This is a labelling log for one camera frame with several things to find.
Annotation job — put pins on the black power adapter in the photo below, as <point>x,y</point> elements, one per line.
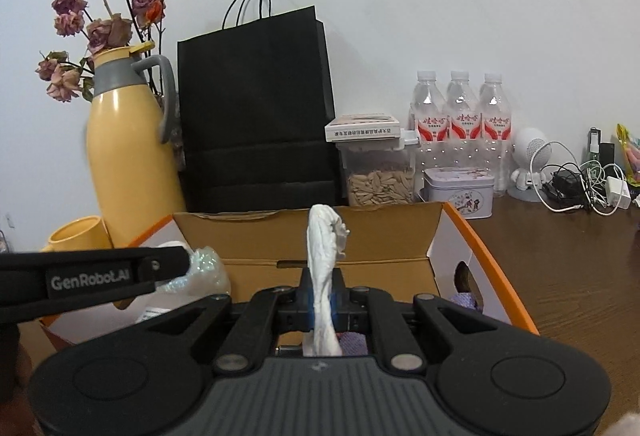
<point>565,186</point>

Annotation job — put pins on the red cardboard box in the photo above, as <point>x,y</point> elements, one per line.
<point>390,236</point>

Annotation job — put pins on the clear glitter plastic bag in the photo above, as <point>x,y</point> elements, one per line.
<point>205,271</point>

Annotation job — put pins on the small flat white box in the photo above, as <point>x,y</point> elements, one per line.
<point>362,126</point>

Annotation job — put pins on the white tissue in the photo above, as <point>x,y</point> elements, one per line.
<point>322,256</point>

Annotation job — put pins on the clear water bottle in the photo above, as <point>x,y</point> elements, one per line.
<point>464,116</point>
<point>429,116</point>
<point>496,126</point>

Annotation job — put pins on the black paper bag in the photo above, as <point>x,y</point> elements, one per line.
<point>255,106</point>

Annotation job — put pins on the small black box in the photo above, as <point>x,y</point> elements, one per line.
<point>606,154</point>

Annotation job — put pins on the small spray bottle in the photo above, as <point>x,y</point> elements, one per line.
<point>593,144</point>

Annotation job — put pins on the dried pink rose bouquet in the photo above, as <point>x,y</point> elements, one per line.
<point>107,29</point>

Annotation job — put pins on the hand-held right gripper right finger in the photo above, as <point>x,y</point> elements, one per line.
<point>340,301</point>

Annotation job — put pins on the white robot figure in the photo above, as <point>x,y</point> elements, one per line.
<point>530,151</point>

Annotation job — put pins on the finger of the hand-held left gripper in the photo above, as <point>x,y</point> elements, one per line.
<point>170,263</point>

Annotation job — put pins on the yellow thermos jug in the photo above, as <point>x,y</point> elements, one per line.
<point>130,156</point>

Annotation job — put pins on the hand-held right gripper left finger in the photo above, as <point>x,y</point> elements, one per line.
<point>305,301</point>

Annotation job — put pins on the clear seed container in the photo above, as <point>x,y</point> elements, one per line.
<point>380,176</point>

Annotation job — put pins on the purple burlap pouch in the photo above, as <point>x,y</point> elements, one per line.
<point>355,345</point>

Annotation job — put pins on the yellow mug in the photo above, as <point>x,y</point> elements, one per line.
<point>82,233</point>

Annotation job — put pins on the white charger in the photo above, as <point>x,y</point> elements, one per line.
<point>619,192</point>

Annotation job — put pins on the pale tin box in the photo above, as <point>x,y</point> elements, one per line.
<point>457,193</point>

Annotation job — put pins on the colourful snack bag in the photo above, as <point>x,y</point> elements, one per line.
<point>630,156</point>

